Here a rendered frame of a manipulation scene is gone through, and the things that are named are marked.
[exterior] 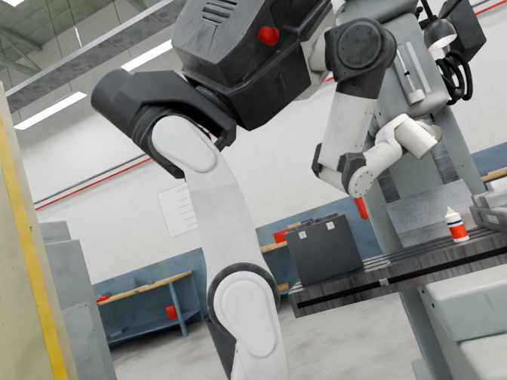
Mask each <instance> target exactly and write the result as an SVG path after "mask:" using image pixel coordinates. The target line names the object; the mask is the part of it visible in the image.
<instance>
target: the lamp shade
mask: <svg viewBox="0 0 507 380"><path fill-rule="evenodd" d="M456 37H457V34H456V31H455V29H454V27H453V25H452V24H451V23H450V22H448V21H447V20H446V19H440V20H434V21H432V22H431V23H430V24H429V25H428V26H427V27H426V29H425V31H424V42H425V45H426V47H427V50H428V51H436V50H437V49H440V48H442V47H444V46H446V45H447V44H449V43H451V42H452V41H453V40H454V39H455V38H456Z"/></svg>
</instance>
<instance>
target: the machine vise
mask: <svg viewBox="0 0 507 380"><path fill-rule="evenodd" d="M487 193H489V191H486V192H482V193H479V194H476V195H472V196H471V198H472V201H473V204H474V205H472V206H470V207H469V209H470V212H471V214H472V217H473V219H474V221H475V224H476V225H479V226H481V227H485V228H489V229H492V230H495V231H500V232H502V233H506V234H507V204H505V205H502V206H499V207H495V208H493V209H486V208H483V206H482V203H481V201H480V198H479V196H481V195H485V194H487Z"/></svg>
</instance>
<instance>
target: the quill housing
mask: <svg viewBox="0 0 507 380"><path fill-rule="evenodd" d="M381 25H382V26H383V28H385V29H387V30H389V31H390V32H391V33H392V34H393V35H394V37H395V36H397V35H399V36H400V39H401V41H402V45H403V47H404V50H405V52H406V54H407V57H408V60H409V61H410V64H411V66H412V68H413V71H414V74H415V76H416V79H417V81H418V82H419V85H420V88H421V89H422V91H423V93H424V96H425V99H424V100H423V101H422V102H421V103H417V104H415V105H413V106H409V104H408V101H407V98H406V96H405V94H404V92H403V89H402V87H401V84H400V82H399V80H398V76H397V75H396V72H395V70H394V67H393V65H392V64H391V66H390V67H389V68H388V69H387V70H386V73H385V76H384V79H383V83H382V86H381V88H380V92H379V96H378V99H377V101H376V106H375V109H374V111H373V112H374V114H375V116H374V117H375V119H376V120H377V122H378V124H379V127H380V129H382V128H383V127H384V126H385V125H386V124H388V123H389V122H390V121H392V120H393V119H395V118H397V117H398V116H399V115H403V114H405V115H407V116H408V117H409V118H411V119H413V118H416V117H418V116H421V115H424V114H431V113H432V114H433V116H434V115H436V114H437V113H438V112H439V111H440V110H441V109H442V107H443V106H444V105H445V104H446V103H447V102H448V100H449V93H448V91H447V86H445V84H444V81H443V79H442V77H441V74H440V72H439V70H438V67H437V65H436V63H435V60H434V58H433V56H432V53H431V51H428V50H427V47H426V45H425V42H424V35H423V32H422V30H421V28H420V26H419V23H418V21H417V19H416V17H415V15H414V14H412V13H406V14H402V15H400V16H398V17H396V18H394V19H392V20H389V21H387V22H385V23H383V24H381ZM427 118H430V115H429V117H427Z"/></svg>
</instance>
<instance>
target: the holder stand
mask: <svg viewBox="0 0 507 380"><path fill-rule="evenodd" d="M287 230H288V232H287V233H285V234H284V236H285V239H286V241H287V245H288V248H289V250H290V254H291V256H292V259H293V263H294V265H295V267H296V270H297V274H298V276H299V279H300V283H301V285H302V286H303V287H304V286H306V285H309V284H311V283H315V282H318V281H321V280H325V279H328V278H330V277H334V276H337V275H339V274H344V273H346V272H349V271H353V270H355V269H358V268H362V267H364V263H363V261H362V259H361V255H360V253H359V251H358V247H357V245H356V243H355V239H354V237H353V234H352V231H351V229H350V227H349V223H348V221H347V218H346V215H345V214H340V215H338V212H336V213H332V214H329V215H326V216H322V217H320V218H318V219H314V223H313V224H312V222H311V221H309V222H305V223H303V224H300V225H296V226H294V227H291V228H288V229H287Z"/></svg>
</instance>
